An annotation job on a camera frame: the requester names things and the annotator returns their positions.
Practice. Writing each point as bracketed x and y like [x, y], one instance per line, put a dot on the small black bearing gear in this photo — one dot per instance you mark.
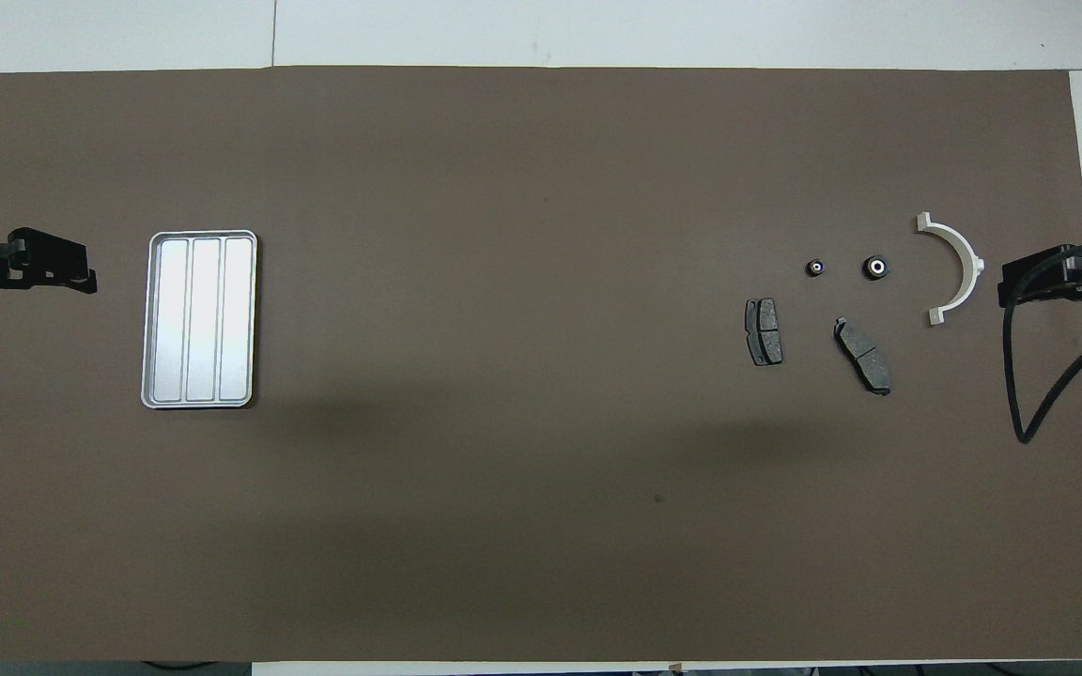
[815, 268]

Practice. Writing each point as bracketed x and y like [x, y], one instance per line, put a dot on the silver metal tray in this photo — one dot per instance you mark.
[198, 319]

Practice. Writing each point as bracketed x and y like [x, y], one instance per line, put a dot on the long dark brake pad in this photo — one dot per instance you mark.
[862, 355]

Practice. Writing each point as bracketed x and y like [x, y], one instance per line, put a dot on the short dark brake pad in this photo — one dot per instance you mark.
[765, 331]

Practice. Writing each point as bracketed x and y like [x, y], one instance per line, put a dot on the brown table mat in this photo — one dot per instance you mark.
[541, 469]

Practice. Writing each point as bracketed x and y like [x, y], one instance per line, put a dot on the white semicircular plastic bracket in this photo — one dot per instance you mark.
[959, 246]

